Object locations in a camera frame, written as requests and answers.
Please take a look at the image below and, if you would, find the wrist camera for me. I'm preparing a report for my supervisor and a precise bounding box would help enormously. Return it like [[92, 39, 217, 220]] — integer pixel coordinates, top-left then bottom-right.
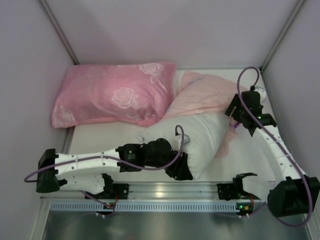
[[250, 86, 267, 104], [179, 134, 191, 146]]

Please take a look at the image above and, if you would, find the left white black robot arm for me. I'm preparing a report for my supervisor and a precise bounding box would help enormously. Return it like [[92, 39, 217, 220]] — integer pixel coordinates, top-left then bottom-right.
[[36, 138, 193, 198]]

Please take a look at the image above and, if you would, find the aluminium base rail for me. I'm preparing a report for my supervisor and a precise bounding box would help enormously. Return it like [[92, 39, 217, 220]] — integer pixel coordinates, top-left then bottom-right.
[[39, 181, 271, 201]]

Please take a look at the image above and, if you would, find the left aluminium corner post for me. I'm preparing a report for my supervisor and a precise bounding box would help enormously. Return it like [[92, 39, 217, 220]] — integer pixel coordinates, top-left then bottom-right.
[[37, 0, 80, 65]]

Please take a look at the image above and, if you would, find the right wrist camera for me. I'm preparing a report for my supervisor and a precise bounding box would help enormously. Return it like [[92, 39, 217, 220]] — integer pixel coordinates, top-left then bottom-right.
[[250, 86, 267, 104]]

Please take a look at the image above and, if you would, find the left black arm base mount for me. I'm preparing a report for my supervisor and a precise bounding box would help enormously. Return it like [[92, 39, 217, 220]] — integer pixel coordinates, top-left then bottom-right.
[[86, 183, 130, 200]]

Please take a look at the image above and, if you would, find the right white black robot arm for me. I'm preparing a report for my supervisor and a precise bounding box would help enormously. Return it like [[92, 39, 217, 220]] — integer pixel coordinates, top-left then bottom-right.
[[225, 90, 320, 218]]

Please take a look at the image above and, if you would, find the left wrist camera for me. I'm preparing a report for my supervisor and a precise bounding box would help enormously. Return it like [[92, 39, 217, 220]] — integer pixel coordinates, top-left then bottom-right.
[[179, 134, 191, 146]]

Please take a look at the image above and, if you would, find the pink rose pattern pillow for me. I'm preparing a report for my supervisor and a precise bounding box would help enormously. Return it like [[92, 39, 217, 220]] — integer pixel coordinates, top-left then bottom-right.
[[51, 61, 176, 129]]

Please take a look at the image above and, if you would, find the white pillow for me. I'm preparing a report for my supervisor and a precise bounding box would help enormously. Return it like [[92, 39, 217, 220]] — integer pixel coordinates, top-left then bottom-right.
[[136, 113, 229, 180]]

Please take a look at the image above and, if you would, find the right aluminium corner post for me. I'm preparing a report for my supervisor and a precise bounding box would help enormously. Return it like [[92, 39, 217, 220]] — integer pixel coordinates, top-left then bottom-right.
[[259, 0, 308, 75]]

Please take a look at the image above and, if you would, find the aluminium corner post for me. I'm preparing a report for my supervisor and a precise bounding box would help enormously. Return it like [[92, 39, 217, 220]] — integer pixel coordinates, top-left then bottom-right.
[[259, 0, 308, 75], [37, 0, 80, 65]]

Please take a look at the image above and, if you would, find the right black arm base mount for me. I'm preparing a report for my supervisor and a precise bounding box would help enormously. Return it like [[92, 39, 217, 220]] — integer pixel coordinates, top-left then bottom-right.
[[217, 183, 246, 201]]

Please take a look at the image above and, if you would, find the purple princess print pillowcase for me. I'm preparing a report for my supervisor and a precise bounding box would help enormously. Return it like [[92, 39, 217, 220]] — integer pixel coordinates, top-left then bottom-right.
[[162, 70, 237, 159]]

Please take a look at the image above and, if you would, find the slotted grey cable duct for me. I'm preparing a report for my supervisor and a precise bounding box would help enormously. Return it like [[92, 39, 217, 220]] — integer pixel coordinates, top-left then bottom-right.
[[50, 201, 240, 213]]

